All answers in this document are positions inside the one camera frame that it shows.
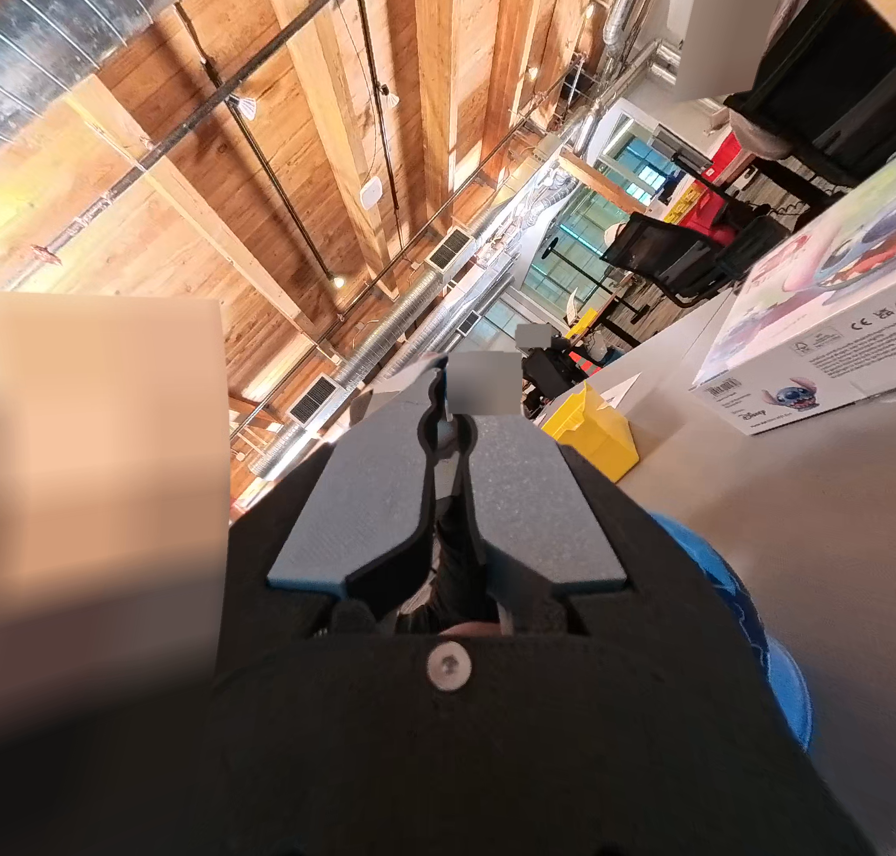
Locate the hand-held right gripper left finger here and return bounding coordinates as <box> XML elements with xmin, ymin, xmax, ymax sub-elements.
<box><xmin>266</xmin><ymin>365</ymin><xmax>449</xmax><ymax>618</ymax></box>

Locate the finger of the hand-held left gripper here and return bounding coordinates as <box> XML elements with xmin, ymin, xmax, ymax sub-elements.
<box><xmin>349</xmin><ymin>352</ymin><xmax>450</xmax><ymax>429</ymax></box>

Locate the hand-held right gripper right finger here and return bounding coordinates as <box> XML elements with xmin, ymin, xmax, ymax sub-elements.
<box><xmin>455</xmin><ymin>414</ymin><xmax>630</xmax><ymax>634</ymax></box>

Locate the blue puzzle ball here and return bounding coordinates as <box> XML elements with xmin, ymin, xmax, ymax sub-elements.
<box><xmin>647</xmin><ymin>512</ymin><xmax>814</xmax><ymax>755</ymax></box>

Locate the printed puzzle box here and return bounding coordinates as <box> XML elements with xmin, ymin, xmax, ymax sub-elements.
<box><xmin>692</xmin><ymin>163</ymin><xmax>896</xmax><ymax>437</ymax></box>

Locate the ceiling air vent grille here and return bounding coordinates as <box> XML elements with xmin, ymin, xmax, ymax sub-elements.
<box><xmin>288</xmin><ymin>373</ymin><xmax>338</xmax><ymax>425</ymax></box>
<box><xmin>426</xmin><ymin>226</ymin><xmax>473</xmax><ymax>273</ymax></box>

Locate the yellow plastic crate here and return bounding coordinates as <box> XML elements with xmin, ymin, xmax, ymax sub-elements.
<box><xmin>542</xmin><ymin>383</ymin><xmax>639</xmax><ymax>482</ymax></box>

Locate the white paper sheet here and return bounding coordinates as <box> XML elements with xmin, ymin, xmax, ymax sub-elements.
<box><xmin>601</xmin><ymin>372</ymin><xmax>643</xmax><ymax>409</ymax></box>

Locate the black mesh office chair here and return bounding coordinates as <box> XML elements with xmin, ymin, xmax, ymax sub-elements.
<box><xmin>724</xmin><ymin>0</ymin><xmax>896</xmax><ymax>185</ymax></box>
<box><xmin>601</xmin><ymin>211</ymin><xmax>732</xmax><ymax>306</ymax></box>

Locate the black ceiling pipe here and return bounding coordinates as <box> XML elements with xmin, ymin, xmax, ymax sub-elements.
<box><xmin>28</xmin><ymin>0</ymin><xmax>382</xmax><ymax>255</ymax></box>

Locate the ribbed silver air duct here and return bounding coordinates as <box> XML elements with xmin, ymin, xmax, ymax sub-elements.
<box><xmin>248</xmin><ymin>111</ymin><xmax>603</xmax><ymax>482</ymax></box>

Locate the large silver air duct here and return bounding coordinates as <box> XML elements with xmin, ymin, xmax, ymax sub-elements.
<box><xmin>0</xmin><ymin>0</ymin><xmax>242</xmax><ymax>145</ymax></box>

